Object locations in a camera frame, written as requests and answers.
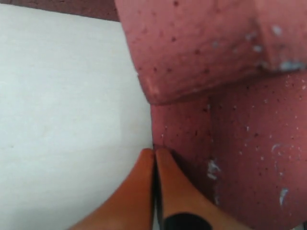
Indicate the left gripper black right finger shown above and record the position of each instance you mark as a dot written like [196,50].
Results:
[181,206]

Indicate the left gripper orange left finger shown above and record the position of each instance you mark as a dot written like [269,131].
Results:
[131,206]

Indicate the back base red brick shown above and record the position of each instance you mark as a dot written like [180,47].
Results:
[101,9]

